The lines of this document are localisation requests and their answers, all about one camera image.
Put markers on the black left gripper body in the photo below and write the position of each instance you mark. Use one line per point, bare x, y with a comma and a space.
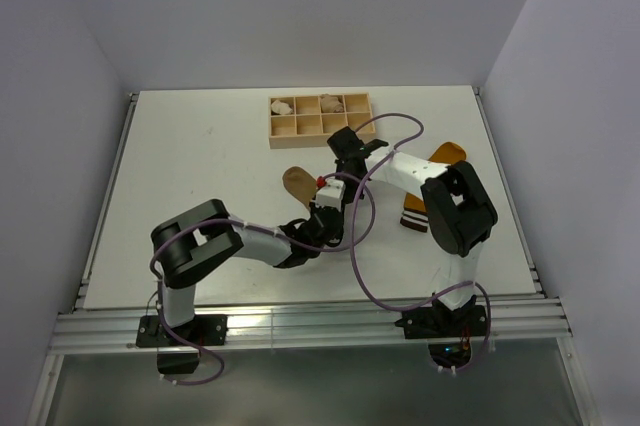
315, 209

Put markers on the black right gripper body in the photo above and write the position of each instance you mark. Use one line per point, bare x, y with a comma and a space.
352, 187

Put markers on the tan ribbed sock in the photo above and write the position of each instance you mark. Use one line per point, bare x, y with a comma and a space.
301, 185

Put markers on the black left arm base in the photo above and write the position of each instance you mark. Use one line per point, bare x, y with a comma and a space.
203, 331

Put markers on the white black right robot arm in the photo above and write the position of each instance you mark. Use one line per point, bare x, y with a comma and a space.
459, 211

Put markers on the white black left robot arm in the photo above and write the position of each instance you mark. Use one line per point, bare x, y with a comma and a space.
190, 246

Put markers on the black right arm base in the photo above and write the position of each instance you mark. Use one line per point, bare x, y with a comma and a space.
455, 338

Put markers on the wooden compartment tray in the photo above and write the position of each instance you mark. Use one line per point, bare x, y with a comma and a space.
309, 127

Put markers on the beige rolled sock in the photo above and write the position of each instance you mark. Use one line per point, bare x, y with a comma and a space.
331, 104

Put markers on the cream rolled sock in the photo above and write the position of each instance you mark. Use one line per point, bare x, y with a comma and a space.
281, 108

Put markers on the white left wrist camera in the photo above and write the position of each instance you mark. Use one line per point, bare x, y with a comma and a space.
330, 193

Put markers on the aluminium table edge rail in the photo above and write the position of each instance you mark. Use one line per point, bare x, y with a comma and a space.
130, 110

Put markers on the aluminium front frame rails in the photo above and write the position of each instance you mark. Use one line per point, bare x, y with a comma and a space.
293, 326

